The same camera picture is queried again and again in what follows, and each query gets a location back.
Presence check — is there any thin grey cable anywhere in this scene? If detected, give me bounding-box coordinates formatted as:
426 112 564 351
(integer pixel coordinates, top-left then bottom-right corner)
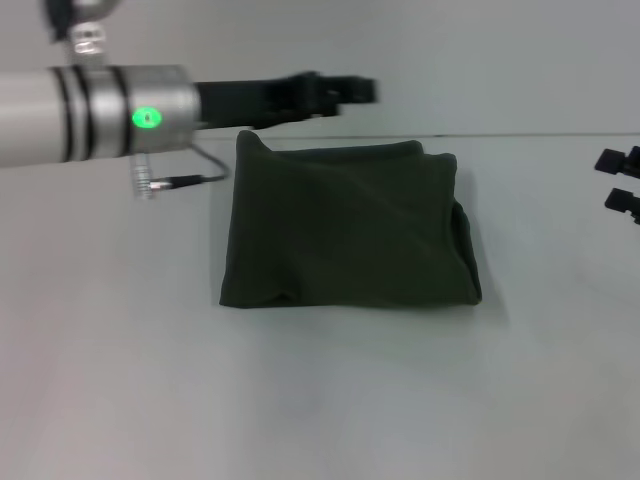
149 142 231 192

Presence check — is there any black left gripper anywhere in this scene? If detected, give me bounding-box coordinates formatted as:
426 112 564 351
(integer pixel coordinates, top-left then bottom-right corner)
193 70 380 132

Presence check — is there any dark green shirt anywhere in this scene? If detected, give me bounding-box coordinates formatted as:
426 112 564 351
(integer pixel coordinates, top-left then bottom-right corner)
218 128 484 309

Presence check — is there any silver cable connector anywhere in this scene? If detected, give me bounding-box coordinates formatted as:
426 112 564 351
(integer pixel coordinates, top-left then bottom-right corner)
129 152 172 202

